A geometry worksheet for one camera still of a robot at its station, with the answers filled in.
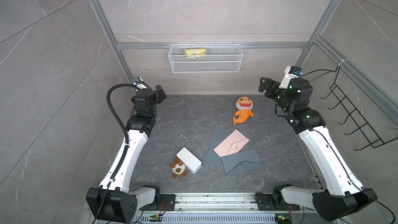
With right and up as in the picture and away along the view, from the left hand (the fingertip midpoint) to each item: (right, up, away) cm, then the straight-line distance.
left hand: (152, 88), depth 72 cm
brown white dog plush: (+11, -42, +9) cm, 44 cm away
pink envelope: (+42, -32, +19) cm, 56 cm away
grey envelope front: (+45, -40, +12) cm, 62 cm away
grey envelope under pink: (+29, -38, +16) cm, 51 cm away
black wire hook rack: (+90, -22, -14) cm, 94 cm away
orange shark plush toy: (+53, -8, +32) cm, 62 cm away
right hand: (+54, +2, -4) cm, 54 cm away
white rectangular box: (+18, -38, +10) cm, 43 cm away
